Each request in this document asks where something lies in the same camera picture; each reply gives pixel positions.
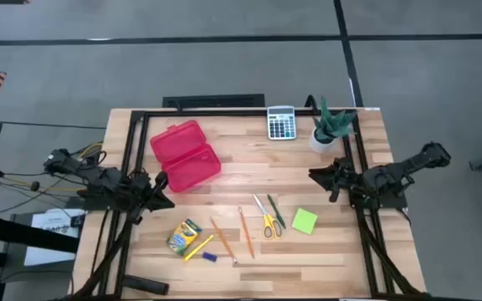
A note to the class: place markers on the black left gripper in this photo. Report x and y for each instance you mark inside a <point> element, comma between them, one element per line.
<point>140,190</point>

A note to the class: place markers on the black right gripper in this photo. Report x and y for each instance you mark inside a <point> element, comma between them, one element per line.
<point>347,175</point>

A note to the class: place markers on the yellow crayon box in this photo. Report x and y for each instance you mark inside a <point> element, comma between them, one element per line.
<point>183,237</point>

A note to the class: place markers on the green sticky note pad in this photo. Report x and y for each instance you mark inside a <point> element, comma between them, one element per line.
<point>305,221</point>

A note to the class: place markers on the red plastic pencil case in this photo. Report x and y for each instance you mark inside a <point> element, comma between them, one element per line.
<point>184,156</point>

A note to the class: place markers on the yellow highlighter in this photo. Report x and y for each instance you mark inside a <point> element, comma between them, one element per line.
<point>198,248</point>

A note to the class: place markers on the green pen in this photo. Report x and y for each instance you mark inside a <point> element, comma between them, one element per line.
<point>276,211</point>

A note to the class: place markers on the orange pencil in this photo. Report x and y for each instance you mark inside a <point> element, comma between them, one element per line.
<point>223,240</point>
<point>246,233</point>

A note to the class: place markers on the blue eraser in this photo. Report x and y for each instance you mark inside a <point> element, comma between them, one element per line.
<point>209,257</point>

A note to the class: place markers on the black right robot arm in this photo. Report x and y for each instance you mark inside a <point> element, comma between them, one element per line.
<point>412,163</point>

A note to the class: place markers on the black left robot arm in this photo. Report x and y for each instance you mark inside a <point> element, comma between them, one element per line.
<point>98,180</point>

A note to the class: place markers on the green plant in white pot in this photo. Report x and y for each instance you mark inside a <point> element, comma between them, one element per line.
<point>329,125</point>

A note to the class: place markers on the grey desk calculator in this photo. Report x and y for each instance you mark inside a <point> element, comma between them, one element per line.
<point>281,123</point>

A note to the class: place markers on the black table clamp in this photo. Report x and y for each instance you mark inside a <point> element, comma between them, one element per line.
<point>311,100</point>

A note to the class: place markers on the black slotted strip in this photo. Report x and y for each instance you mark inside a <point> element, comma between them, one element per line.
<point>213,101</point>

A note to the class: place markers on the white paper box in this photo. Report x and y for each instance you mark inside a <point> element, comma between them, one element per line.
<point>52,246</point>

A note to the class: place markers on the black metal table frame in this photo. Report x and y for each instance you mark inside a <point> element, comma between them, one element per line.
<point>224,113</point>

